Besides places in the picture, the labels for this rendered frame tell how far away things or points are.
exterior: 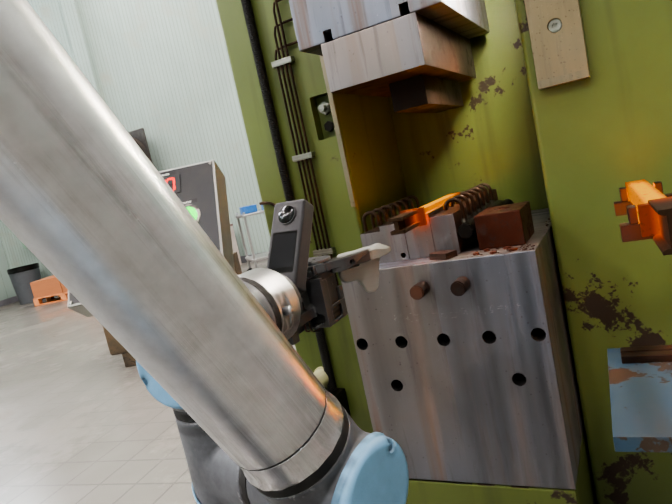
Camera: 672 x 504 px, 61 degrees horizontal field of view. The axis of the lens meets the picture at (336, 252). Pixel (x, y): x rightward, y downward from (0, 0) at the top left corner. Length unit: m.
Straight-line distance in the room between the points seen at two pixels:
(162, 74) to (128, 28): 0.99
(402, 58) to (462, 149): 0.52
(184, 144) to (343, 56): 9.16
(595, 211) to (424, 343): 0.42
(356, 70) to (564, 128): 0.41
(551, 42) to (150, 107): 9.73
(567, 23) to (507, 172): 0.49
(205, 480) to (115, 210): 0.31
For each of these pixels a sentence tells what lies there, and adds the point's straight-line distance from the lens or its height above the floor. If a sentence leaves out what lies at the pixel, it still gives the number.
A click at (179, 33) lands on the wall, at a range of 10.39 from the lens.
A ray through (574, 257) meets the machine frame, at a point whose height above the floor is 0.85.
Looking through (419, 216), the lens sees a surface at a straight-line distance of 1.10.
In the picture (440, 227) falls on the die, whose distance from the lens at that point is 1.10.
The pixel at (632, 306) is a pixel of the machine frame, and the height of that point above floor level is 0.74.
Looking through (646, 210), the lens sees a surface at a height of 1.00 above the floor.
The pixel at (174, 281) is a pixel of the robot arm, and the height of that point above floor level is 1.07.
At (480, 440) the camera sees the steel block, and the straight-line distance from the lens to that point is 1.17.
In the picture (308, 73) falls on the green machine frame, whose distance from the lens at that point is 1.36.
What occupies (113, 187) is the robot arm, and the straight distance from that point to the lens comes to 0.33.
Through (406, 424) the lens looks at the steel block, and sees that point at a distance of 1.20.
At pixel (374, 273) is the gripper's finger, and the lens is 0.75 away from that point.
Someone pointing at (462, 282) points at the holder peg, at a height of 0.88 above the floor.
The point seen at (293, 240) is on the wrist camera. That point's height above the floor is 1.04.
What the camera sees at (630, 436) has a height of 0.73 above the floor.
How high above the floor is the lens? 1.10
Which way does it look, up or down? 7 degrees down
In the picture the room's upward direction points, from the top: 12 degrees counter-clockwise
